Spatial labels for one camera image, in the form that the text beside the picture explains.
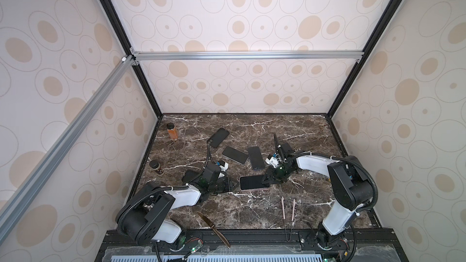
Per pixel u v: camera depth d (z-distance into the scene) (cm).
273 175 80
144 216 43
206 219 80
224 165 83
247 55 90
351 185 48
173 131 102
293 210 81
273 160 88
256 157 99
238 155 101
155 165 85
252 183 89
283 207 81
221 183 77
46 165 50
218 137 110
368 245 73
